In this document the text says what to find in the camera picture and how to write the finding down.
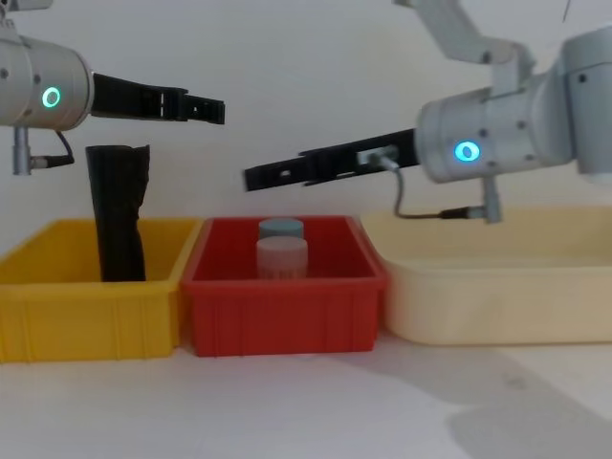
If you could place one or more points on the white plastic jar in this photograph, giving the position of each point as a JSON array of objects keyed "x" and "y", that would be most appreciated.
[{"x": 282, "y": 258}]

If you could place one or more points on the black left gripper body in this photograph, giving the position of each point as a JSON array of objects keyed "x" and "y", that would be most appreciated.
[{"x": 119, "y": 98}]

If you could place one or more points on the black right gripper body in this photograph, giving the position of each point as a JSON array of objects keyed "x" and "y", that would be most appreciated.
[{"x": 401, "y": 149}]

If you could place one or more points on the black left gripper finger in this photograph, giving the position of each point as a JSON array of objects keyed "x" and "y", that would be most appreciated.
[{"x": 205, "y": 111}]

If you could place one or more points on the red plastic bin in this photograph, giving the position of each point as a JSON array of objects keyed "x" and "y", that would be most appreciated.
[{"x": 282, "y": 315}]

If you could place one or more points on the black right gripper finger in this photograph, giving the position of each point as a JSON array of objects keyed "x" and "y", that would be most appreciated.
[{"x": 275, "y": 174}]

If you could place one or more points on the yellow plastic bin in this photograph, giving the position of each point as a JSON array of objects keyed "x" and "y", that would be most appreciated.
[{"x": 72, "y": 320}]

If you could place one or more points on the cream plastic tray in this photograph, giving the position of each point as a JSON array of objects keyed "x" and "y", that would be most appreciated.
[{"x": 478, "y": 306}]

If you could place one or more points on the jar with grey-blue lid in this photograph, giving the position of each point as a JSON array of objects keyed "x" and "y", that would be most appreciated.
[{"x": 281, "y": 228}]

